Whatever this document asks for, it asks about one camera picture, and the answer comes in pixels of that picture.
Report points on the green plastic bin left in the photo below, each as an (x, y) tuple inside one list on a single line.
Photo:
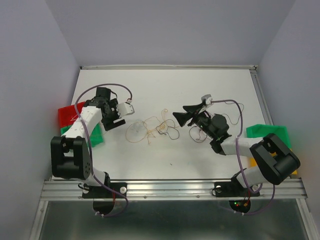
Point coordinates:
[(96, 136)]

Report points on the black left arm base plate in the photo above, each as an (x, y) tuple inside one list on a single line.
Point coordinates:
[(99, 192)]

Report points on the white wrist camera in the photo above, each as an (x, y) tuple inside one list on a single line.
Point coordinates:
[(206, 100), (124, 109)]

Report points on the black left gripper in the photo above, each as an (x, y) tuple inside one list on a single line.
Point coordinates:
[(109, 124)]

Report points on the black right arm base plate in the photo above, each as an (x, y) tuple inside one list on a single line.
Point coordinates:
[(231, 189)]

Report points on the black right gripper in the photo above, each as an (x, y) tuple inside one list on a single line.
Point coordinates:
[(182, 117)]

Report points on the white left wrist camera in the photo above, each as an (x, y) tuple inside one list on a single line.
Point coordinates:
[(124, 109)]

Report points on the red plastic bin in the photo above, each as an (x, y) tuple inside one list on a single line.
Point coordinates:
[(66, 116)]

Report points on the green plastic bin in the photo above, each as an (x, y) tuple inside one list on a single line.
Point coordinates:
[(96, 136), (262, 130)]

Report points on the aluminium table frame rail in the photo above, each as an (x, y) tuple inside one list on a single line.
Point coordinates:
[(143, 191)]

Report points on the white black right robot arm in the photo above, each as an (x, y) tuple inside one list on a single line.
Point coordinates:
[(275, 161)]

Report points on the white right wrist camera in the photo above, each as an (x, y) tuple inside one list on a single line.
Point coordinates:
[(206, 100)]

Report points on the green plastic bin right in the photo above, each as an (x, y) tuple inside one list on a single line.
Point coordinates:
[(262, 130)]

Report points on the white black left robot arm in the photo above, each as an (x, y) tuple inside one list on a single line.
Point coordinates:
[(71, 153)]

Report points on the yellow plastic bin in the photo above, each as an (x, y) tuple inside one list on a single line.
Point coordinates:
[(253, 163)]

